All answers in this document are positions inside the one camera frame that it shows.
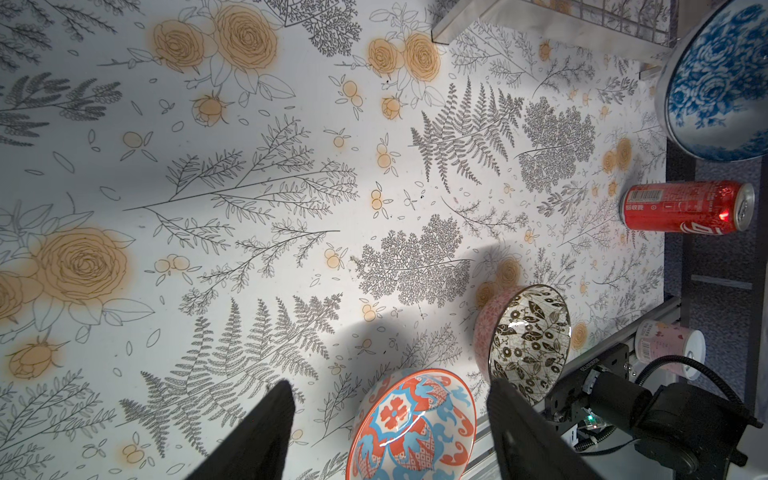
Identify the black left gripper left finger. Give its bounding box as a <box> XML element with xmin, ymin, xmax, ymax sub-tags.
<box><xmin>188</xmin><ymin>380</ymin><xmax>295</xmax><ymax>480</ymax></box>

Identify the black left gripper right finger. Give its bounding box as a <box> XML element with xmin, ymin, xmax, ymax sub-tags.
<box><xmin>487</xmin><ymin>379</ymin><xmax>599</xmax><ymax>480</ymax></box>

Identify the red blue floral bowl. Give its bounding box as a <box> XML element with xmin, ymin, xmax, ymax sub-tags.
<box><xmin>345</xmin><ymin>368</ymin><xmax>477</xmax><ymax>479</ymax></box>

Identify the black white floral bowl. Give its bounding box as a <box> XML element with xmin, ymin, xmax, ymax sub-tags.
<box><xmin>473</xmin><ymin>284</ymin><xmax>572</xmax><ymax>406</ymax></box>

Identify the blue floral rim bowl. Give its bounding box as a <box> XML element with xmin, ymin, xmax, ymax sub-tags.
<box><xmin>655</xmin><ymin>0</ymin><xmax>767</xmax><ymax>162</ymax></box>

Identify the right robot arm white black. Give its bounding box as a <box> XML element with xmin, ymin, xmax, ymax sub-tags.
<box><xmin>487</xmin><ymin>372</ymin><xmax>763</xmax><ymax>479</ymax></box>

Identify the steel two-tier dish rack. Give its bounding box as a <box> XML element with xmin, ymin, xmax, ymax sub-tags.
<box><xmin>432</xmin><ymin>1</ymin><xmax>674</xmax><ymax>64</ymax></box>

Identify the floral table mat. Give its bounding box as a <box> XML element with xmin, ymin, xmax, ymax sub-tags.
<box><xmin>1</xmin><ymin>1</ymin><xmax>666</xmax><ymax>479</ymax></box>

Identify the red soda can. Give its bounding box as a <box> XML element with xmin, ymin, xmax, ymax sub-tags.
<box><xmin>619</xmin><ymin>180</ymin><xmax>756</xmax><ymax>236</ymax></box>

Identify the aluminium rail frame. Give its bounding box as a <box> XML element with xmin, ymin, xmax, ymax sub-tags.
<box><xmin>463</xmin><ymin>297</ymin><xmax>681</xmax><ymax>479</ymax></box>

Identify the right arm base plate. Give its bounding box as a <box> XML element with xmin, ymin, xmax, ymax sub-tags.
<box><xmin>543</xmin><ymin>343</ymin><xmax>631</xmax><ymax>433</ymax></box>

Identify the black corrugated cable conduit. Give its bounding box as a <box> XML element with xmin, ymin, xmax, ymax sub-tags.
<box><xmin>635</xmin><ymin>355</ymin><xmax>745</xmax><ymax>407</ymax></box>

